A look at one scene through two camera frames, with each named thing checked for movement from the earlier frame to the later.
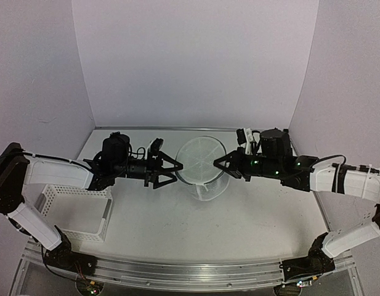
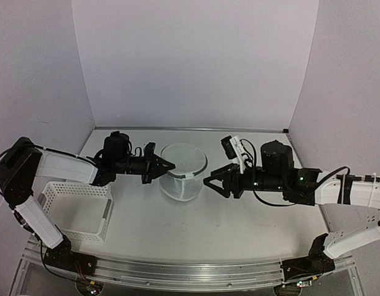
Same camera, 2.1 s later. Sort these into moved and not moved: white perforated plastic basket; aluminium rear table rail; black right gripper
Moved: black right gripper
Not moved: aluminium rear table rail; white perforated plastic basket
